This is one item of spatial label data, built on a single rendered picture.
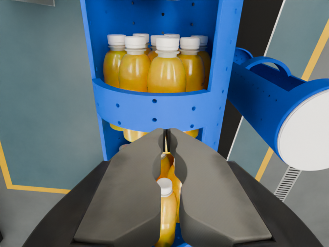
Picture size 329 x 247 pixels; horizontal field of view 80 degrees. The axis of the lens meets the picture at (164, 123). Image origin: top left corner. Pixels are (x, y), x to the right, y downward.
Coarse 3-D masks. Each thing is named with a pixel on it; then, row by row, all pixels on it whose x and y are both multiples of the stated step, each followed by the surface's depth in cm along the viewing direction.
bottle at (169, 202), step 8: (168, 200) 47; (176, 200) 50; (168, 208) 47; (176, 208) 49; (168, 216) 48; (176, 216) 52; (168, 224) 50; (160, 232) 51; (168, 232) 51; (160, 240) 52; (168, 240) 53
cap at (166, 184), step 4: (160, 180) 48; (164, 180) 48; (168, 180) 48; (160, 184) 47; (164, 184) 47; (168, 184) 47; (164, 188) 46; (168, 188) 46; (164, 192) 46; (168, 192) 47
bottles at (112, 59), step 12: (108, 36) 40; (120, 36) 40; (144, 36) 46; (156, 36) 40; (168, 36) 41; (192, 36) 43; (204, 36) 43; (120, 48) 41; (156, 48) 41; (204, 48) 44; (108, 60) 41; (120, 60) 41; (204, 60) 44; (108, 72) 42; (108, 84) 43; (204, 84) 46; (168, 156) 60; (168, 168) 56; (156, 180) 55
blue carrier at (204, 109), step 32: (96, 0) 39; (128, 0) 46; (160, 0) 48; (192, 0) 46; (224, 0) 27; (96, 32) 41; (128, 32) 49; (160, 32) 51; (192, 32) 49; (224, 32) 29; (96, 64) 41; (224, 64) 32; (96, 96) 37; (128, 96) 31; (160, 96) 30; (192, 96) 31; (224, 96) 37; (128, 128) 34; (192, 128) 34
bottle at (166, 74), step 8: (160, 56) 33; (168, 56) 33; (176, 56) 34; (152, 64) 34; (160, 64) 33; (168, 64) 32; (176, 64) 33; (152, 72) 33; (160, 72) 33; (168, 72) 32; (176, 72) 33; (184, 72) 34; (152, 80) 34; (160, 80) 33; (168, 80) 33; (176, 80) 33; (184, 80) 34; (152, 88) 34; (160, 88) 33; (168, 88) 33; (176, 88) 34; (184, 88) 35; (168, 152) 39
